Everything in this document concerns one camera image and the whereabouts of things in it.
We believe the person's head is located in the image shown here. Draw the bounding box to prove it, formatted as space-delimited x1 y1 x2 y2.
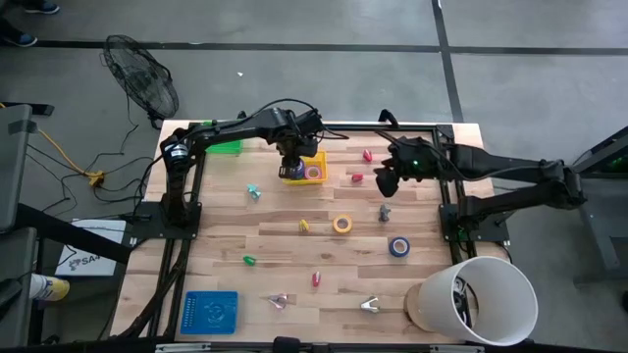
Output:
273 335 301 353

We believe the yellow plastic basket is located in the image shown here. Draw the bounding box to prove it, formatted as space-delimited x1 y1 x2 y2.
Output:
283 149 329 186

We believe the orange tape roll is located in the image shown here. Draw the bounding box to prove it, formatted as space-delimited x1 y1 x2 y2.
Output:
332 214 354 235

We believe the black support beam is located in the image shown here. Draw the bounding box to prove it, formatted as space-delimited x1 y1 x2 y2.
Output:
17 203 134 265

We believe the white printed sign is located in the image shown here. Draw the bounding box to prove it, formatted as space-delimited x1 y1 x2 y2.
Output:
54 218 128 277

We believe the green plastic basket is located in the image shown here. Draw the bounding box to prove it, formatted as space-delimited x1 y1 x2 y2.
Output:
204 139 245 156

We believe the black floor cable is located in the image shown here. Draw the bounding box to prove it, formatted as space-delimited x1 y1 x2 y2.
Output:
24 92 158 205

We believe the yellow and white spray can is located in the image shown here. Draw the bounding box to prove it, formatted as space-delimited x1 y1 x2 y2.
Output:
28 273 71 302

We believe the yellow extension cord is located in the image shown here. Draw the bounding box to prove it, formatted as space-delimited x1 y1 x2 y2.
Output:
0 101 107 188

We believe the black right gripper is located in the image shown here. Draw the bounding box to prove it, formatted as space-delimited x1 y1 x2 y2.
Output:
373 136 445 199

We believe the dark grey equipment case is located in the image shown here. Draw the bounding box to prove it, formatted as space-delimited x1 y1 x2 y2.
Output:
0 227 38 349
0 104 38 234

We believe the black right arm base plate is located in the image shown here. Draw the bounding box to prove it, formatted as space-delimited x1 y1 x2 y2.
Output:
439 201 511 244

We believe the round wooden lamp base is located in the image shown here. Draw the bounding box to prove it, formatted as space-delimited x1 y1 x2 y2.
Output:
403 281 438 333

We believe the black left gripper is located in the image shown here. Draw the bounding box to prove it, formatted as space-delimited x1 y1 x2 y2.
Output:
274 129 321 180

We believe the black side table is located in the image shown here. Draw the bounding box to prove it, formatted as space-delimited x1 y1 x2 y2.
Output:
571 125 628 286

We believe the blue plastic basket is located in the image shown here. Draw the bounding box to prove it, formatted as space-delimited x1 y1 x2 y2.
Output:
179 290 240 336

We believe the person's shoe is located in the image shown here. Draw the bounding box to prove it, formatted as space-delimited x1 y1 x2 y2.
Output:
22 0 61 15
0 18 38 48

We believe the black aluminium table frame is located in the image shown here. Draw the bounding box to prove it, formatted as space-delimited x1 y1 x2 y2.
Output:
115 121 480 344

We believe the silver metal bracket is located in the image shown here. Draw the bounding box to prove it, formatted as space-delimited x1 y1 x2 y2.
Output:
155 342 213 353
430 344 486 353

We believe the black floor fan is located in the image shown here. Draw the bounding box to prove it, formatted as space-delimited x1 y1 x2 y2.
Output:
101 33 181 131

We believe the blue tape roll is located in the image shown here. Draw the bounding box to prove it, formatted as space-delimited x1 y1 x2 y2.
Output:
389 236 411 259

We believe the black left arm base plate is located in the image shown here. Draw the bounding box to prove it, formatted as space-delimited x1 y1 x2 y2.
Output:
130 200 203 241

